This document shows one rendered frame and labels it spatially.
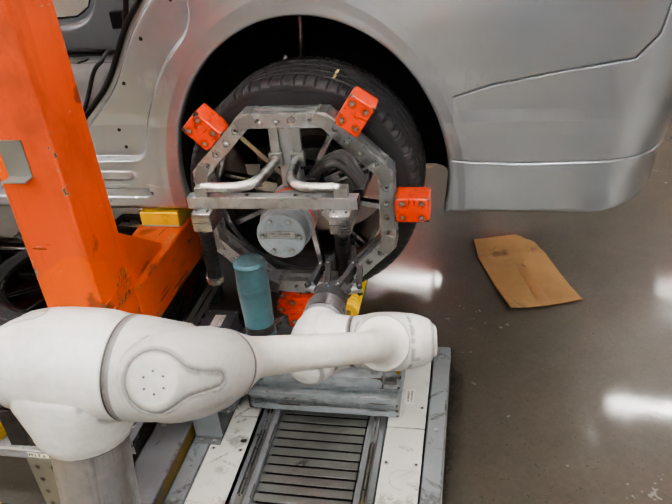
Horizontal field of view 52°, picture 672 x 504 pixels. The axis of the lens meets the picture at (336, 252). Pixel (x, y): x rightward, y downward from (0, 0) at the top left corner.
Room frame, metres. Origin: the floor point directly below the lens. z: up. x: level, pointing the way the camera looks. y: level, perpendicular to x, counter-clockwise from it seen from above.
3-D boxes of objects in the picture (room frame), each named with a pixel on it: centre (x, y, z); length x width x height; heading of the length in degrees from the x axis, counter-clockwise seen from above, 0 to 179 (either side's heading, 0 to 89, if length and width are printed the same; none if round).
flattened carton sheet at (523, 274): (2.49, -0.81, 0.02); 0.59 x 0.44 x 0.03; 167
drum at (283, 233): (1.60, 0.11, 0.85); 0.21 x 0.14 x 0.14; 167
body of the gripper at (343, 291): (1.25, 0.02, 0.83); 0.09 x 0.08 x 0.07; 167
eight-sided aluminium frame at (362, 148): (1.67, 0.09, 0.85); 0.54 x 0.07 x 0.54; 77
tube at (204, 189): (1.57, 0.22, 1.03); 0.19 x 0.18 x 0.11; 167
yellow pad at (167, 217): (2.02, 0.53, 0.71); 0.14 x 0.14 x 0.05; 77
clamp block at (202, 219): (1.51, 0.31, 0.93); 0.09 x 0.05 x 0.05; 167
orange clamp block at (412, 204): (1.60, -0.21, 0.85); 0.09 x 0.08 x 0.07; 77
